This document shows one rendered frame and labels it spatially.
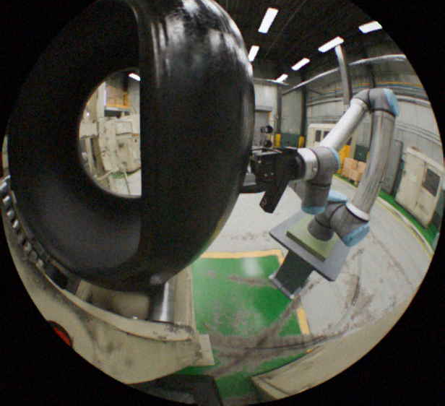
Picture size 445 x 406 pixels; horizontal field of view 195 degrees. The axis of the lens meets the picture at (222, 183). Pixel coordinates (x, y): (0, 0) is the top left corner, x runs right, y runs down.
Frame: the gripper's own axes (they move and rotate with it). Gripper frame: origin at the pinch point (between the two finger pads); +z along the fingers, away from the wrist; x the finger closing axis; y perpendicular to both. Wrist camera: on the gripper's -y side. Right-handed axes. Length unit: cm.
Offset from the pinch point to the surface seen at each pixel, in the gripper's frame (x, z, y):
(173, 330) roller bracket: 23.8, 11.6, -8.3
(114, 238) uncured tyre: 1.2, 33.1, -9.1
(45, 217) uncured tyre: 10, 51, 6
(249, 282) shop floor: -21, -15, -107
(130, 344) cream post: 27.9, 21.1, -11.0
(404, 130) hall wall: -37, -801, 66
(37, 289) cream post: 27.3, 18.7, 7.3
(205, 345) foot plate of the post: 27, 29, -100
